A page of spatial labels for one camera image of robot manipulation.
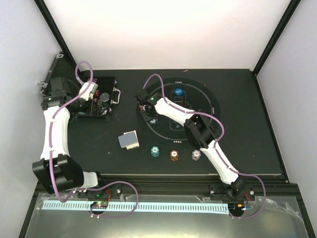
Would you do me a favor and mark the black poker chip case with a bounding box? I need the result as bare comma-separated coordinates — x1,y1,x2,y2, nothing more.
39,52,121,118

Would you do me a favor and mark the purple poker chip stack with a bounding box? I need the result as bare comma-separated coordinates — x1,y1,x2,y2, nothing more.
191,150,201,161

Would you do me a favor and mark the deck of playing cards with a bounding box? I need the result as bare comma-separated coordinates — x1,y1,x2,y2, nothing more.
118,130,139,150

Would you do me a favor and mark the red-brown poker chip stack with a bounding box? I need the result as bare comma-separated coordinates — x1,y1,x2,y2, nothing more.
170,150,179,162

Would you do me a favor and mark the round black poker mat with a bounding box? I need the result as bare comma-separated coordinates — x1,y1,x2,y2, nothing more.
137,77,220,150

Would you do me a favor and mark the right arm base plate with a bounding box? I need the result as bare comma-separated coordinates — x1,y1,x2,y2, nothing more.
209,184,255,202

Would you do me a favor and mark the blue round blind button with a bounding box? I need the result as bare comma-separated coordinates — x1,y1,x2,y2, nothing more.
174,88,183,97

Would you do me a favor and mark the light blue slotted strip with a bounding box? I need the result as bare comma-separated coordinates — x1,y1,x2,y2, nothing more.
42,200,229,215

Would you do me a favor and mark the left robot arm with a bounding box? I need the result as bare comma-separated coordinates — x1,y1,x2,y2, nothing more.
32,77,106,198

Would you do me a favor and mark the clear dealer button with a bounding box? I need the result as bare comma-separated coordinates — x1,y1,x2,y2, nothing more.
100,93,110,102

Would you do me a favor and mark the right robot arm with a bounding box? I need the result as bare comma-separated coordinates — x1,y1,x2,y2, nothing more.
135,89,245,200

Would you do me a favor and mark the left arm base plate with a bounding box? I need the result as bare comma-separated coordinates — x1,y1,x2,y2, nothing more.
77,184,122,200

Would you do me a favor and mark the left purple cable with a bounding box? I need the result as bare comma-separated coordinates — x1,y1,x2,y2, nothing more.
49,60,139,219

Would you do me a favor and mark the teal poker chip stack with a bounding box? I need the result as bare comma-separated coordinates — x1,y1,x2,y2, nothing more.
151,146,159,157

